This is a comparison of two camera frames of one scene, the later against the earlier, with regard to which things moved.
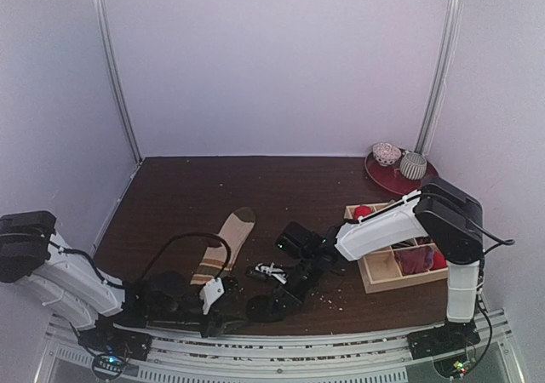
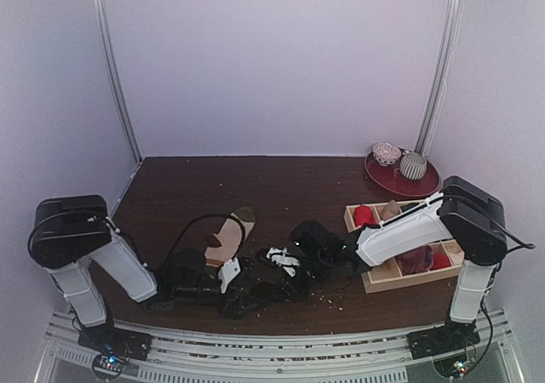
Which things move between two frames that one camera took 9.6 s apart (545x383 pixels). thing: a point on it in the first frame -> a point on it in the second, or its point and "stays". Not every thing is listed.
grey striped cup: x=413 y=165 stays
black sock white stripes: x=261 y=308 -> x=262 y=291
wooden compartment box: x=412 y=261 stays
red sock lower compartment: x=439 y=261 stays
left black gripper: x=216 y=328 -> x=235 y=309
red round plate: x=391 y=178 stays
